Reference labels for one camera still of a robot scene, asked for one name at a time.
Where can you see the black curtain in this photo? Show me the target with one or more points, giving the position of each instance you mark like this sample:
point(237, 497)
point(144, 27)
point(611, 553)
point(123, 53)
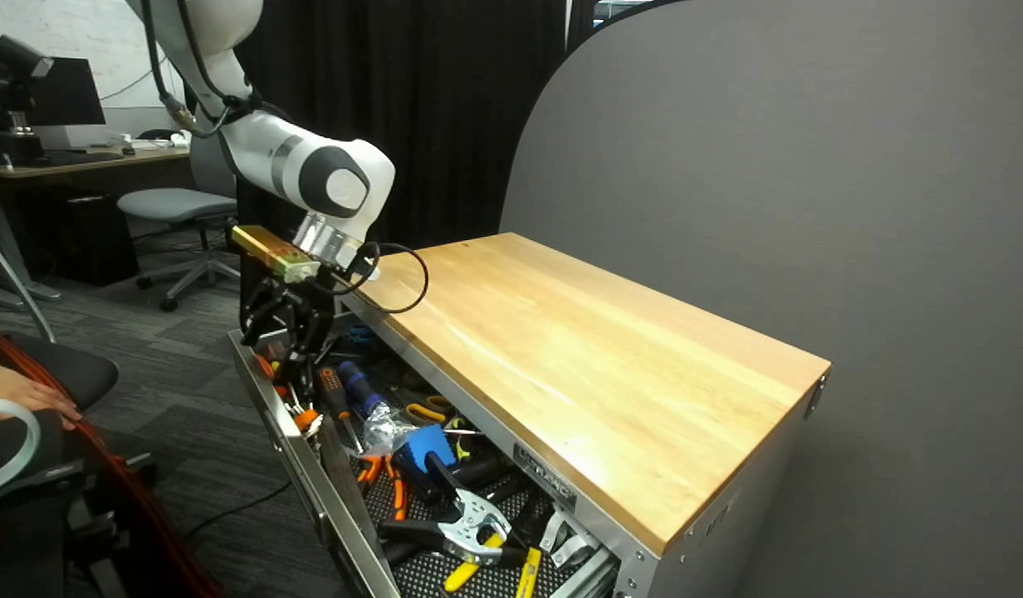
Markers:
point(455, 111)

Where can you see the orange black screwdriver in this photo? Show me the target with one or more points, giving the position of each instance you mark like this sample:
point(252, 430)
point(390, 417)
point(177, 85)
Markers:
point(303, 419)

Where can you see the wood top steel workbench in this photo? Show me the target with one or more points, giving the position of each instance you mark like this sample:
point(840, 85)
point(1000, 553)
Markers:
point(599, 366)

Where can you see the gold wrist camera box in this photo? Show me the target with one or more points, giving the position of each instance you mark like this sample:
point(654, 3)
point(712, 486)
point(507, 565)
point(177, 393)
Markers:
point(271, 249)

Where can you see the grey partition panel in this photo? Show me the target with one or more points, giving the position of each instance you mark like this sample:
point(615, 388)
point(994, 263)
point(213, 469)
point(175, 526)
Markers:
point(845, 202)

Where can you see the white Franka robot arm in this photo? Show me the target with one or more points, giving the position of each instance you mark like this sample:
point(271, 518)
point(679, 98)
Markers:
point(281, 154)

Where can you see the black under-desk cabinet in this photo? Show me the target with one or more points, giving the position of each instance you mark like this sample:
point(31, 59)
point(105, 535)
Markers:
point(80, 238)

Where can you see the steel tool drawer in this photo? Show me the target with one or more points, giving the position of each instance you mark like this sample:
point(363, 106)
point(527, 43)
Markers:
point(314, 486)

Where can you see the grey office chair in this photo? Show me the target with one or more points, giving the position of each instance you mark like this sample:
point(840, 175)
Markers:
point(175, 207)

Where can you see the black computer monitor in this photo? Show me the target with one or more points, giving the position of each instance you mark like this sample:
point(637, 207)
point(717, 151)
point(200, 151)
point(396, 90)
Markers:
point(47, 87)

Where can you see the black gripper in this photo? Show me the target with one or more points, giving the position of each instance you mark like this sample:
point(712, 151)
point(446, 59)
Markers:
point(283, 306)

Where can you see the clear plastic bag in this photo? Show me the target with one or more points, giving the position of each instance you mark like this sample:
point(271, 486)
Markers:
point(386, 428)

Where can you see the silver spring clamp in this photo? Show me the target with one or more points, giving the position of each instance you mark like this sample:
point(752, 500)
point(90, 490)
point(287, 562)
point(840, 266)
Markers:
point(467, 518)

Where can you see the wooden office desk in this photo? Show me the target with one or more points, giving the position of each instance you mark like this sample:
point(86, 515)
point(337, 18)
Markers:
point(80, 167)

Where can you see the white VR controller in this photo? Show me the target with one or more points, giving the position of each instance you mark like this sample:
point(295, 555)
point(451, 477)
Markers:
point(23, 428)

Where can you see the person's bare hand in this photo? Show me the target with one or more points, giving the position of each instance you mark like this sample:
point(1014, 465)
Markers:
point(23, 391)

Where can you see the blue clamp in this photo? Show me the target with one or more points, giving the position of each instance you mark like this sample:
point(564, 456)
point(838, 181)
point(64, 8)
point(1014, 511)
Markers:
point(430, 449)

